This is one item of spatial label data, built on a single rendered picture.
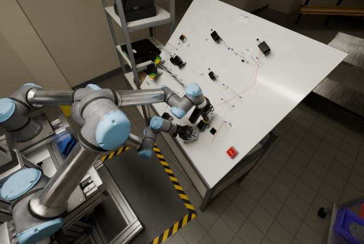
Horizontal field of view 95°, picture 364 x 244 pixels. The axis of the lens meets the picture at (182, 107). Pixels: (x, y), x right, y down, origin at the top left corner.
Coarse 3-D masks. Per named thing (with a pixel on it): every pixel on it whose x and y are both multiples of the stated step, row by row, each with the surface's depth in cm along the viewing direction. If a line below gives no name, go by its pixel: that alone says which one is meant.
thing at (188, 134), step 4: (180, 128) 102; (184, 128) 106; (188, 128) 106; (176, 132) 103; (180, 132) 105; (184, 132) 103; (188, 132) 107; (180, 136) 107; (184, 136) 105; (188, 136) 105
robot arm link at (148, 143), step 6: (78, 102) 82; (72, 108) 81; (78, 108) 80; (72, 114) 81; (78, 114) 80; (78, 120) 80; (132, 138) 91; (138, 138) 94; (144, 138) 99; (150, 138) 98; (126, 144) 90; (132, 144) 91; (138, 144) 92; (144, 144) 94; (150, 144) 96; (138, 150) 93; (144, 150) 93; (150, 150) 94; (144, 156) 94; (150, 156) 94
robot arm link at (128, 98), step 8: (112, 88) 68; (160, 88) 88; (168, 88) 91; (88, 96) 57; (96, 96) 57; (104, 96) 59; (112, 96) 64; (120, 96) 68; (128, 96) 70; (136, 96) 73; (144, 96) 76; (152, 96) 80; (160, 96) 84; (168, 96) 87; (80, 104) 56; (120, 104) 68; (128, 104) 71; (136, 104) 75; (144, 104) 79; (80, 112) 56
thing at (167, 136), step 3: (150, 108) 190; (150, 111) 196; (153, 111) 181; (150, 114) 204; (153, 114) 187; (162, 132) 183; (165, 132) 172; (162, 135) 189; (165, 135) 177; (168, 135) 165; (165, 138) 183; (168, 138) 170; (171, 138) 161; (168, 141) 175; (171, 141) 165; (168, 144) 181; (171, 144) 170; (171, 147) 176
